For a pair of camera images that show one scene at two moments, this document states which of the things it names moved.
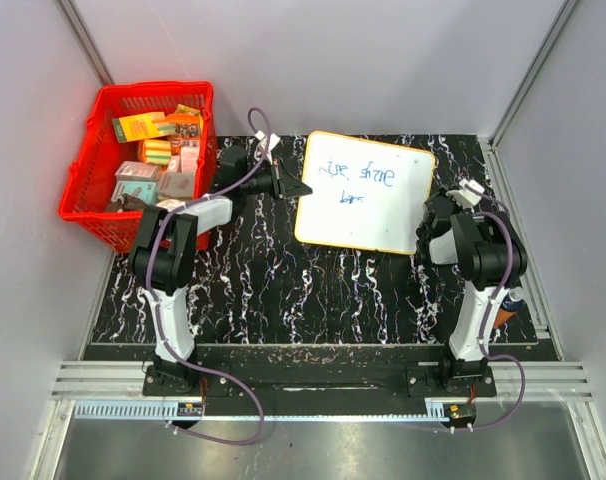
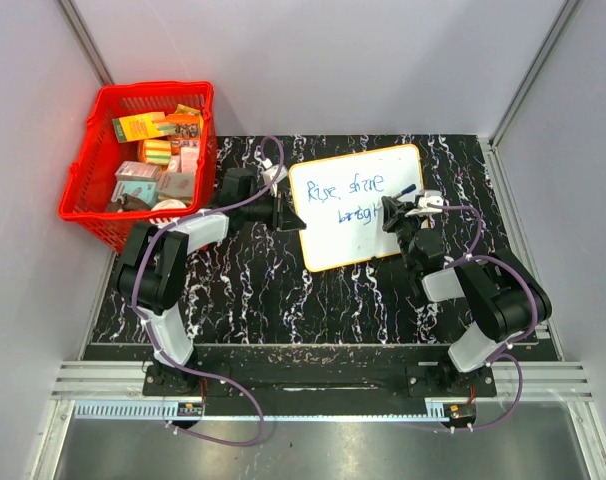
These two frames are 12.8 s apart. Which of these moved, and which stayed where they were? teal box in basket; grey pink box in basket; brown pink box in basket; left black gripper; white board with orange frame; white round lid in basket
Moved: white board with orange frame; left black gripper
Stayed: teal box in basket; brown pink box in basket; white round lid in basket; grey pink box in basket
